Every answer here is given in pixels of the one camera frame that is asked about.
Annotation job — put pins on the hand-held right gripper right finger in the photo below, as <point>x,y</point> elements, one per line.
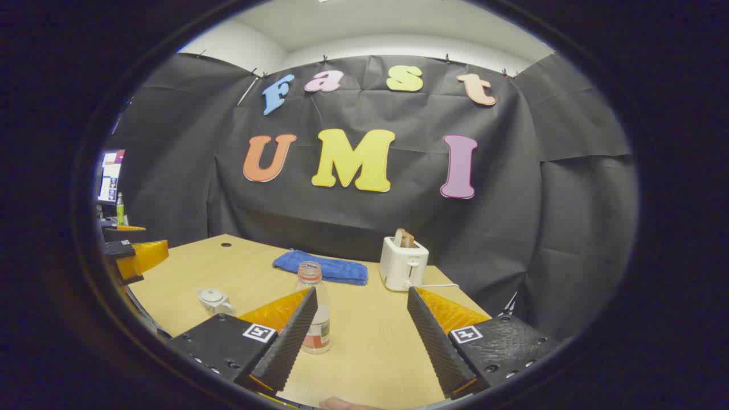
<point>433,341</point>

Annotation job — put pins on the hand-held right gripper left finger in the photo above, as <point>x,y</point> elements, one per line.
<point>290,341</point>

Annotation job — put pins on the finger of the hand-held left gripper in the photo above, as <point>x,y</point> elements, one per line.
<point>149,255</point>
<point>122,234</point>

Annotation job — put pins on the clear plastic water bottle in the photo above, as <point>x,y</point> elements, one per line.
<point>320,307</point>

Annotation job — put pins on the white teacup lid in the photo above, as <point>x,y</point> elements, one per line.
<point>212,295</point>

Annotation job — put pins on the green bottle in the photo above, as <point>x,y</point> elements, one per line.
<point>120,213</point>

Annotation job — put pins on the computer monitor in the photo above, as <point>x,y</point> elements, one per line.
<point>109,176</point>

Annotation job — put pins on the blue folded towel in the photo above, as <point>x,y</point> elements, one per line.
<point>330,267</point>

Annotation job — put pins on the white toaster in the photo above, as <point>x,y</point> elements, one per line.
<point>398,265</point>

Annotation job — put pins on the black backdrop cloth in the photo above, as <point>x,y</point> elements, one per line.
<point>398,222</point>

